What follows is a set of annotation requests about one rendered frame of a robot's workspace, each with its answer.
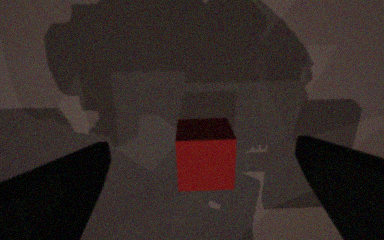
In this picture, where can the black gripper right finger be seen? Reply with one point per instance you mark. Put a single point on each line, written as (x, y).
(349, 185)

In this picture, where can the red block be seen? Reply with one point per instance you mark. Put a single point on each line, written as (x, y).
(205, 154)

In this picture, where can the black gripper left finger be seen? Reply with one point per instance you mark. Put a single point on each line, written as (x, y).
(56, 200)

